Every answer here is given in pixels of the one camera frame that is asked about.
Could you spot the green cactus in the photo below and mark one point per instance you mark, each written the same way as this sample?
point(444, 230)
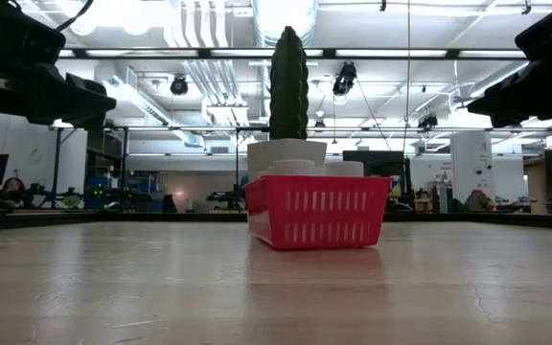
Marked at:
point(288, 86)

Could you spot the red plastic slotted basket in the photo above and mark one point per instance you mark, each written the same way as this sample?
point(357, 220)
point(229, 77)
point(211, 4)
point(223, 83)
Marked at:
point(319, 225)

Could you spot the black aluminium table frame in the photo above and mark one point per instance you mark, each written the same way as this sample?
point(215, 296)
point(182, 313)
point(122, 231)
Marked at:
point(41, 219)

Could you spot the person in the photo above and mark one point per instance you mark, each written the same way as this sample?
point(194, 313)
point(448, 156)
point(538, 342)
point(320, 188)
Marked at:
point(477, 201)
point(12, 190)

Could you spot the black overhead crossbar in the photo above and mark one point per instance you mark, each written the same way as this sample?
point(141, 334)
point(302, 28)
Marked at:
point(199, 53)

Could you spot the white hexagonal plant pot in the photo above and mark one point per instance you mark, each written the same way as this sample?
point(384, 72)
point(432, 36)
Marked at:
point(285, 149)

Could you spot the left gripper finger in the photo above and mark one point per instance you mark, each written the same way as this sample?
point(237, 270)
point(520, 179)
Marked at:
point(79, 105)
point(89, 84)

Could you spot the black ceiling spotlight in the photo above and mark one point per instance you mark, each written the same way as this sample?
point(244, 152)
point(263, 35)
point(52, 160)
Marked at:
point(178, 85)
point(344, 79)
point(428, 121)

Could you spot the silver air duct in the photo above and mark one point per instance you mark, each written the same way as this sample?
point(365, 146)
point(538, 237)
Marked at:
point(285, 19)

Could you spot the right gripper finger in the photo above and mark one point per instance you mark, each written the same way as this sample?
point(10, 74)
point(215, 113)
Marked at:
point(511, 103)

